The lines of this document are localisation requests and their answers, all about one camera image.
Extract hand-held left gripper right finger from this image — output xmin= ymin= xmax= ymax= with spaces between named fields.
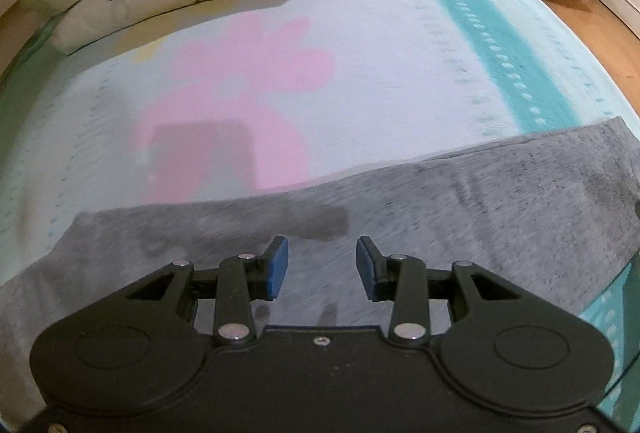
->
xmin=355 ymin=236 xmax=522 ymax=345

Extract grey pants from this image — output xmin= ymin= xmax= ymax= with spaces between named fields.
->
xmin=0 ymin=115 xmax=640 ymax=416

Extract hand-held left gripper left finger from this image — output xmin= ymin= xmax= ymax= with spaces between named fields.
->
xmin=124 ymin=236 xmax=291 ymax=347

